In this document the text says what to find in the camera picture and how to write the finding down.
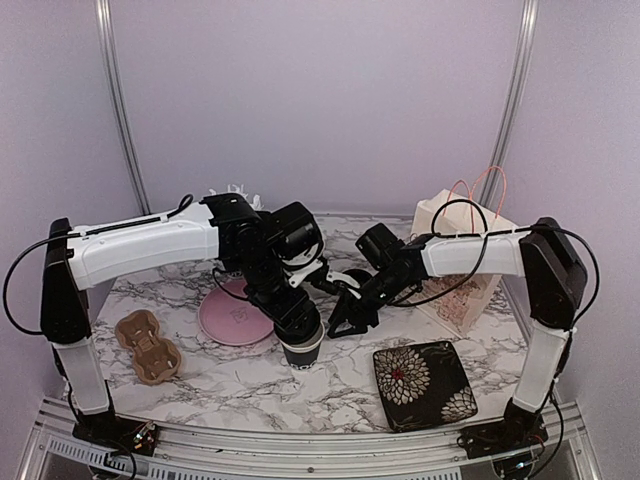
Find black floral square plate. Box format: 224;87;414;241
373;341;478;433

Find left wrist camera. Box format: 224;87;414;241
283;256;326;288

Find cream bear paper bag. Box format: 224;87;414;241
410;166;516;338

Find white wrapped straws bundle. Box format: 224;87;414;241
208;184;264;210

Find black lid stack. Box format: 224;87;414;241
343;269;373;286

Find pink round plate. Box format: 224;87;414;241
198;287;274;347

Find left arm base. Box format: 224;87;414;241
72;411;159;457

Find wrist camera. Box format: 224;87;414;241
326;270;360;289
283;256;326;288

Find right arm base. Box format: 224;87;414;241
457;401;548;459

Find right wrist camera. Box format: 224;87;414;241
326;270;360;289

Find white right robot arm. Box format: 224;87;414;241
329;217;592;448

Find brown cardboard cup carrier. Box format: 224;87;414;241
115;309;182;386

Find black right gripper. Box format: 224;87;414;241
327;267;411;339

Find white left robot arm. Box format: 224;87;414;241
25;193;324;445

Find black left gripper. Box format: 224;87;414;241
235;250;317;335

